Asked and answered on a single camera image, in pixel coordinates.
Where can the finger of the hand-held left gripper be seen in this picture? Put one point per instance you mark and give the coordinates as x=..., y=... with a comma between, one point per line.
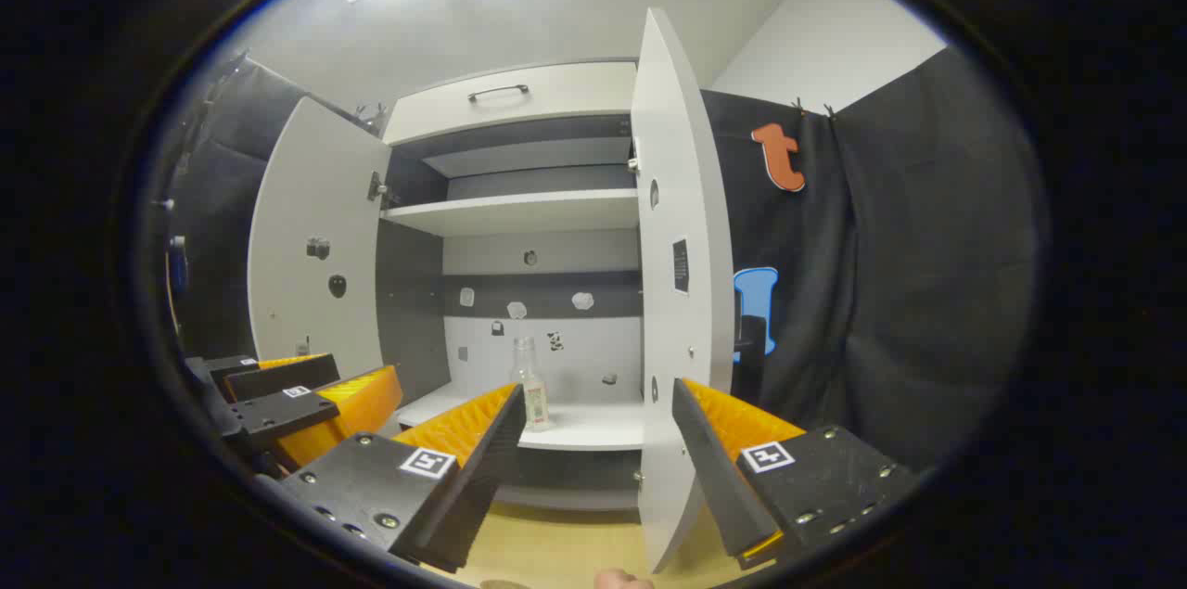
x=278, y=417
x=278, y=376

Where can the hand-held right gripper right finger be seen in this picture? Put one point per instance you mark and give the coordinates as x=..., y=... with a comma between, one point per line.
x=714, y=468

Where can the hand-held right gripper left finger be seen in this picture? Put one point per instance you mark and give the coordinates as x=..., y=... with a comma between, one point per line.
x=482, y=468

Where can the clear glass bottle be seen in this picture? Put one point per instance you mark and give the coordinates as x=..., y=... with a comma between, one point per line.
x=533, y=403

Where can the white cabinet door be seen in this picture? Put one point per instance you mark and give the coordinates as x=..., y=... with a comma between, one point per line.
x=686, y=199
x=306, y=199

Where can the metal door hinge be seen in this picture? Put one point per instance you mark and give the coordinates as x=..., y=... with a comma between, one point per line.
x=380, y=190

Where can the white and grey cabinet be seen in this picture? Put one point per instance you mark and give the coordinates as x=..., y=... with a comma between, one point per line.
x=519, y=213

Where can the white cabinet drawer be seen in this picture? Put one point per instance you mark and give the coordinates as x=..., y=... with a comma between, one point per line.
x=575, y=102

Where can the black backdrop cloth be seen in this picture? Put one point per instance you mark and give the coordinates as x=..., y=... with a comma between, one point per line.
x=909, y=274
x=227, y=199

